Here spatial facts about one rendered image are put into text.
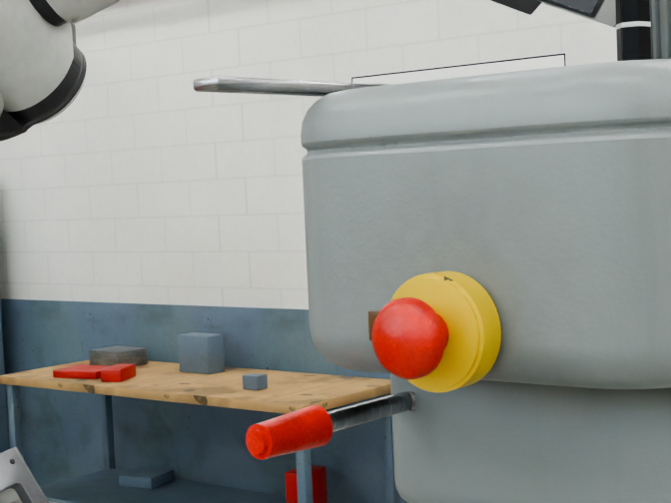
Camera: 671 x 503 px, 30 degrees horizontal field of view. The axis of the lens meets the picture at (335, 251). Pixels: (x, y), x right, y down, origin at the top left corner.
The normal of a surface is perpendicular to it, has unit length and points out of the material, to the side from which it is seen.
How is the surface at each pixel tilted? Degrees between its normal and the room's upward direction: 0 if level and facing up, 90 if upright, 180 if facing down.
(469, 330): 90
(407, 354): 93
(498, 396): 90
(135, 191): 90
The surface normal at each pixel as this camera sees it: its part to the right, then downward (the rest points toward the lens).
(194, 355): -0.66, 0.07
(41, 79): 0.56, 0.52
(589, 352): -0.53, 0.22
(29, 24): 0.87, 0.04
